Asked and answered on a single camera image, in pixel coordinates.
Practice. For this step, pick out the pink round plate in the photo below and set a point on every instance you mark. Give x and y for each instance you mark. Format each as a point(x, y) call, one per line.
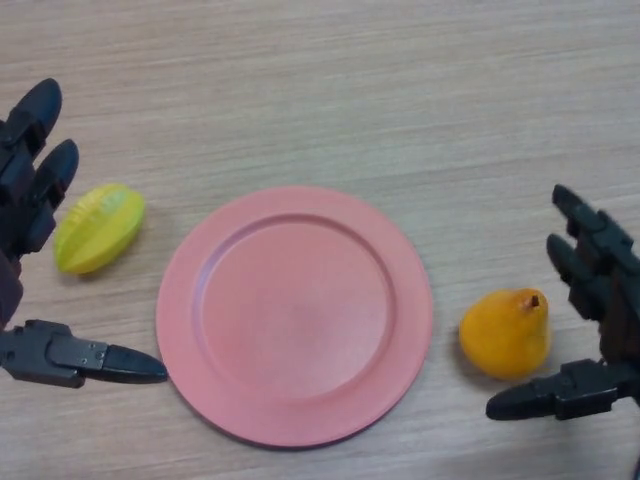
point(294, 316)

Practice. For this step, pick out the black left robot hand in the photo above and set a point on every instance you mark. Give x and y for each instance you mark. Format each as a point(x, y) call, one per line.
point(20, 195)

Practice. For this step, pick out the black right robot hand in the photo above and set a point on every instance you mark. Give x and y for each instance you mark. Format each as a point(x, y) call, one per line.
point(595, 280)

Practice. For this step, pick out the yellow pear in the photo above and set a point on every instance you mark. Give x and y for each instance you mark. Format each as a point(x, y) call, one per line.
point(505, 335)

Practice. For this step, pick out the yellow-green starfruit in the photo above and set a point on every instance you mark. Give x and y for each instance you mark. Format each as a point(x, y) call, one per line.
point(97, 230)

